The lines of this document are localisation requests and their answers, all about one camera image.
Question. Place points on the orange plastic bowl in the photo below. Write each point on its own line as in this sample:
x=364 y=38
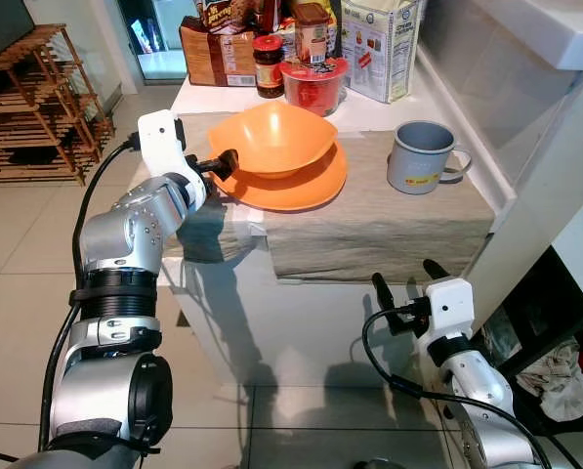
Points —
x=271 y=137

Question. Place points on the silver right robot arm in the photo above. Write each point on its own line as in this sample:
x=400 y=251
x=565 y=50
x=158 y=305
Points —
x=481 y=386

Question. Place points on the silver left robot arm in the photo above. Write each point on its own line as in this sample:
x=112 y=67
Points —
x=125 y=234

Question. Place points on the beige linen table cloth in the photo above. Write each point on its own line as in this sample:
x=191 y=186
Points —
x=389 y=225

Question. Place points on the orange plastic plate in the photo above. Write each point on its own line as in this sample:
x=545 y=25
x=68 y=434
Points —
x=291 y=193

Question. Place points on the white low table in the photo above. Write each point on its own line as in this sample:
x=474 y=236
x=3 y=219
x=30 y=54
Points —
x=301 y=322

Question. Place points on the dark jar with red lid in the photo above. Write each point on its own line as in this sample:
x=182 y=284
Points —
x=269 y=73

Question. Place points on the black storage crate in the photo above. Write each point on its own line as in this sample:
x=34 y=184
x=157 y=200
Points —
x=520 y=318

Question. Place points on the brown food package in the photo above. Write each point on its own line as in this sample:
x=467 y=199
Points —
x=213 y=61

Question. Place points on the red plastic tub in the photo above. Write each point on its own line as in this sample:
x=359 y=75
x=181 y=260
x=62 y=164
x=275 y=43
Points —
x=315 y=88

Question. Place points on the glass door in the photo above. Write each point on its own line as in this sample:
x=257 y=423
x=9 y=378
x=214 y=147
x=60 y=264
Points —
x=159 y=39

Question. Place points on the brown printed snack box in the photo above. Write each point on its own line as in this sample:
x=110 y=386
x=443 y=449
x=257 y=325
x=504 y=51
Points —
x=228 y=14

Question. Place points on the coffee jar with brown lid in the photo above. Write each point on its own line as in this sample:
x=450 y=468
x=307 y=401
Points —
x=312 y=39

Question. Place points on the crumpled white cloth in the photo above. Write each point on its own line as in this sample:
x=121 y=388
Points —
x=555 y=376

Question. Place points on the white high counter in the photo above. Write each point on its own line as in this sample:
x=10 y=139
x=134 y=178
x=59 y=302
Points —
x=555 y=147

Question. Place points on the wooden slatted rack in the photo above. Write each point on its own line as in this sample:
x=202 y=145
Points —
x=37 y=107

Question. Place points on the white printed food carton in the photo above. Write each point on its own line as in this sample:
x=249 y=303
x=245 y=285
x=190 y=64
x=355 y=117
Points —
x=379 y=54

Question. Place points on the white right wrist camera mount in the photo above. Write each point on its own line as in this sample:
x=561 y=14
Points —
x=452 y=308

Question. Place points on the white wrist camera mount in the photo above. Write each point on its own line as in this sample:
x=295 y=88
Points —
x=159 y=147
x=452 y=308

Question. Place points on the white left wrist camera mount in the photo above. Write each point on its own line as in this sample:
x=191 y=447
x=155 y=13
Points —
x=159 y=147

